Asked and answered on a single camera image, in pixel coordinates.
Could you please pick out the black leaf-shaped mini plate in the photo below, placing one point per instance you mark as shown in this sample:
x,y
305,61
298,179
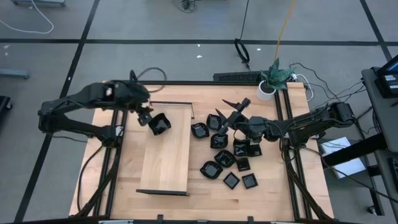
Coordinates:
x,y
225,158
211,170

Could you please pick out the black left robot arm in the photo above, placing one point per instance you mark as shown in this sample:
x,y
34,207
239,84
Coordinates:
x,y
77,99

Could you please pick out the black ribbed strip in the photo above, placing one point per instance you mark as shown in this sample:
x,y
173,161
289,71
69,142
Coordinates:
x,y
236,76

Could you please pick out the white paper sheet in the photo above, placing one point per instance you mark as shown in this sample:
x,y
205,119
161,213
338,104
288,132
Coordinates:
x,y
351,168

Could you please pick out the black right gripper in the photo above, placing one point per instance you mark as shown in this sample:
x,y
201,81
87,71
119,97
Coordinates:
x,y
239,121

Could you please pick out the green snake plant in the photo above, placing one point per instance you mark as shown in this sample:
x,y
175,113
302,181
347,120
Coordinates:
x,y
275,76

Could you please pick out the grey furniture base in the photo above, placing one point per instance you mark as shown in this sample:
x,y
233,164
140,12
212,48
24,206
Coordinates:
x,y
37,2
14,73

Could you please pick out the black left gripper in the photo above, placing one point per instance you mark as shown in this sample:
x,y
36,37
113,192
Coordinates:
x,y
144,117

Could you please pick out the black square mini plate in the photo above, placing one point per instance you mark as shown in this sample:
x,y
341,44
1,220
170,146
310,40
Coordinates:
x,y
243,164
250,181
231,180
255,151

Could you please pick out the wooden shelf black metal legs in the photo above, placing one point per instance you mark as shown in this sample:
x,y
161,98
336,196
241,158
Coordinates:
x,y
168,155

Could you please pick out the grey side desk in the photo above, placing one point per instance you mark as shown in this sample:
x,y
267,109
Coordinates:
x,y
382,118

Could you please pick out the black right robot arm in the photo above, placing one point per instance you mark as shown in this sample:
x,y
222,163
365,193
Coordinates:
x,y
311,124

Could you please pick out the black aluminium table frame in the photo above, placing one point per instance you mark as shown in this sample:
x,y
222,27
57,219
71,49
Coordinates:
x,y
199,82

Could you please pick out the white round plant pot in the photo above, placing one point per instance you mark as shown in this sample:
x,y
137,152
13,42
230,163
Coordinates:
x,y
264,95

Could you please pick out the black desk stand beam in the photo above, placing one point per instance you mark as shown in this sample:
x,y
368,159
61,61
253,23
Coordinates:
x,y
351,152

